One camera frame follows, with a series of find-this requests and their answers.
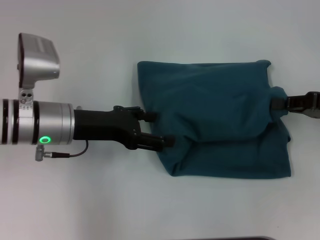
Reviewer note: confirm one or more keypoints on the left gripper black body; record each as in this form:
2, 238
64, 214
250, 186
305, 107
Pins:
105, 127

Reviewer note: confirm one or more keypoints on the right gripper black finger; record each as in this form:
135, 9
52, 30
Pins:
277, 103

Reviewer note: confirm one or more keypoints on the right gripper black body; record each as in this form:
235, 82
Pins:
305, 103

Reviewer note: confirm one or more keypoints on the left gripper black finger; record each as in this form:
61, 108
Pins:
157, 142
149, 116

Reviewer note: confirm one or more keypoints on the teal T-shirt with FREE print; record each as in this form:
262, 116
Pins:
212, 112

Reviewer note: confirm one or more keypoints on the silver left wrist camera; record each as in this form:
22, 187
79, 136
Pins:
37, 60

